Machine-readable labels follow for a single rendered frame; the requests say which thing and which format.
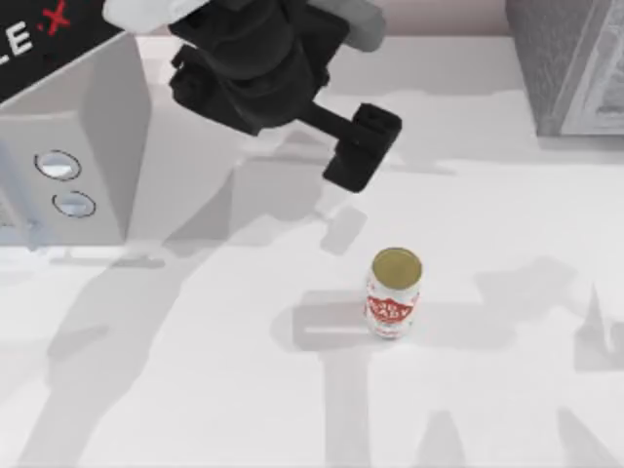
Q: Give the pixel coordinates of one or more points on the pale grey rounded box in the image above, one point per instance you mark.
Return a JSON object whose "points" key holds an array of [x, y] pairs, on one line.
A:
{"points": [[363, 24]]}

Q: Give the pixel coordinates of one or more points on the red and white can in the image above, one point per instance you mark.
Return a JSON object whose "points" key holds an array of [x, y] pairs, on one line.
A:
{"points": [[392, 297]]}

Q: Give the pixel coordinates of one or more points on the grey cabinet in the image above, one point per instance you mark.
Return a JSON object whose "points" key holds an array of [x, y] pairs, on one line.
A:
{"points": [[570, 68]]}

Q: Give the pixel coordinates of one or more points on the small microwave knob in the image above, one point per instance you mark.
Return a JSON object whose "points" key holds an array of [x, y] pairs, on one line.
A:
{"points": [[74, 204]]}

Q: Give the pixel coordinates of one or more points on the large microwave knob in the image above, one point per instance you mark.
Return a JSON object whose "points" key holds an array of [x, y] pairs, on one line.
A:
{"points": [[57, 166]]}

